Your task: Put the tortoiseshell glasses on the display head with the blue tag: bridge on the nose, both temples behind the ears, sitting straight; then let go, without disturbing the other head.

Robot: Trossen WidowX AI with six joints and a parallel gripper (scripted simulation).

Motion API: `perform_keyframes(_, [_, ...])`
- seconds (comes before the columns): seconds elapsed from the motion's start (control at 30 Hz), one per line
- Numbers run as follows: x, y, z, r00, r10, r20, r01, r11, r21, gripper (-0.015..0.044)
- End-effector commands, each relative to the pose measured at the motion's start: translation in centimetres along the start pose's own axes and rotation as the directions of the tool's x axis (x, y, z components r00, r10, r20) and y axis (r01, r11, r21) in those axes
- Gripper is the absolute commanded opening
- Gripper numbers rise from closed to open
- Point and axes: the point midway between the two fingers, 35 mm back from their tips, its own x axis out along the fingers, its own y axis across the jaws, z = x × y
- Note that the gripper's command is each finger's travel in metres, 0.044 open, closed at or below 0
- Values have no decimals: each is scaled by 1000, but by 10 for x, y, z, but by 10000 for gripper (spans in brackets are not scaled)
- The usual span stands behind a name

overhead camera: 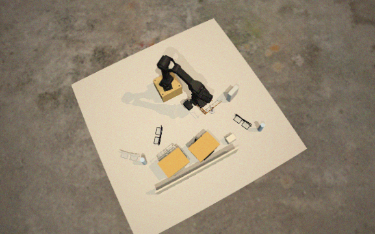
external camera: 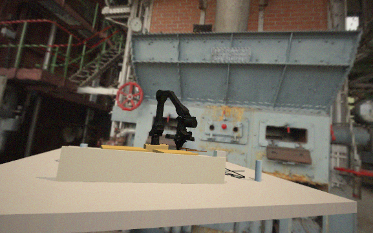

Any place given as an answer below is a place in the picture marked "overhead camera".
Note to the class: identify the black-framed glasses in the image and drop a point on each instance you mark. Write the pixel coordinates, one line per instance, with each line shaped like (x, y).
(157, 140)

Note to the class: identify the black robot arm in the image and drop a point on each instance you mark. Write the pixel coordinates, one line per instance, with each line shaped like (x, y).
(196, 87)

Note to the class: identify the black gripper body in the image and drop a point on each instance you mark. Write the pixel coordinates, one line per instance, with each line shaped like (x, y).
(188, 104)

